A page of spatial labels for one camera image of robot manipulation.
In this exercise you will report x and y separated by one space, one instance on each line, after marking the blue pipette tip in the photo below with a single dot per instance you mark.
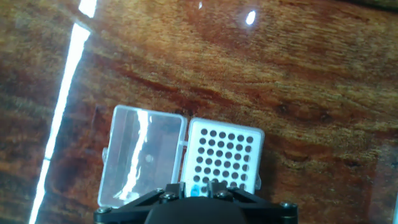
195 189

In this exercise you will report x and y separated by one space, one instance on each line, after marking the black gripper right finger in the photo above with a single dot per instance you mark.
220 192

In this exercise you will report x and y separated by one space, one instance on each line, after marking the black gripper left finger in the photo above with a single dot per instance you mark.
171 193

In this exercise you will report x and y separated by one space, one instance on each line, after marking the glossy wooden board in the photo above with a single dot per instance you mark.
248 77

